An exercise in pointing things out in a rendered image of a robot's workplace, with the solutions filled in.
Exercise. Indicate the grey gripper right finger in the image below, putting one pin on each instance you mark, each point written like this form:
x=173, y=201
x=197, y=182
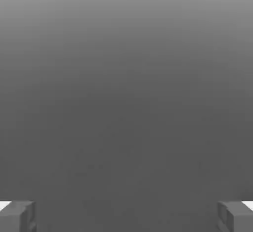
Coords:
x=239, y=218

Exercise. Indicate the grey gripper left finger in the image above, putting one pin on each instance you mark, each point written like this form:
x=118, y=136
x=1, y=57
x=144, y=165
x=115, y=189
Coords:
x=13, y=218

